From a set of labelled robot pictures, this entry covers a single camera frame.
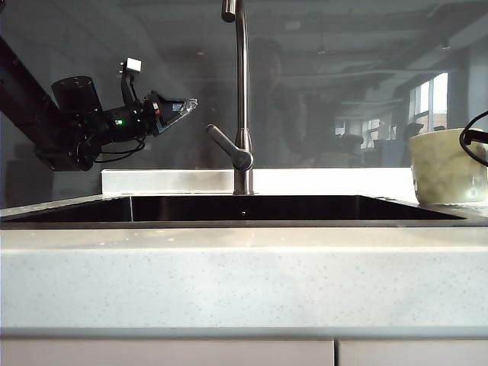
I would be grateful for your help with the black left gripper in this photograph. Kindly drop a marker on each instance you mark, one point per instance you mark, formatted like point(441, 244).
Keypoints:
point(129, 120)

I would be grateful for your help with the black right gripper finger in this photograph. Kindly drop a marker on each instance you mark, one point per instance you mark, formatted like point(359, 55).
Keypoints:
point(478, 136)

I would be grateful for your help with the pale green ceramic mug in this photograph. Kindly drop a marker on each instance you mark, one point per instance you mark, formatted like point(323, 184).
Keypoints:
point(438, 167)

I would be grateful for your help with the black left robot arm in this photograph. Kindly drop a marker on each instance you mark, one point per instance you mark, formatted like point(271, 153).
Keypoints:
point(72, 114)

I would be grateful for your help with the tall steel gooseneck faucet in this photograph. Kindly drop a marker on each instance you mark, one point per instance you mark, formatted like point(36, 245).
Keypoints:
point(243, 76)

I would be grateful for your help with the black undermount sink basin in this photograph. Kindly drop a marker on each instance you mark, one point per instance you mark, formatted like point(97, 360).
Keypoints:
point(244, 211)

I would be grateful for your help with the white backsplash ledge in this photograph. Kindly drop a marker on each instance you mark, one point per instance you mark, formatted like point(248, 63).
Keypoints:
point(171, 182)

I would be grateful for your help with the narrow grey cabinet door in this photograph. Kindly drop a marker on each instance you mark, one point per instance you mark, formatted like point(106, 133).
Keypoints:
point(415, 354)

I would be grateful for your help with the wide grey cabinet door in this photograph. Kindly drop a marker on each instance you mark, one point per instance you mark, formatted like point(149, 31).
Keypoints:
point(167, 354)

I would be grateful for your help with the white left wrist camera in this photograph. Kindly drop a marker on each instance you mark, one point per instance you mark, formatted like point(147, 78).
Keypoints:
point(131, 76)

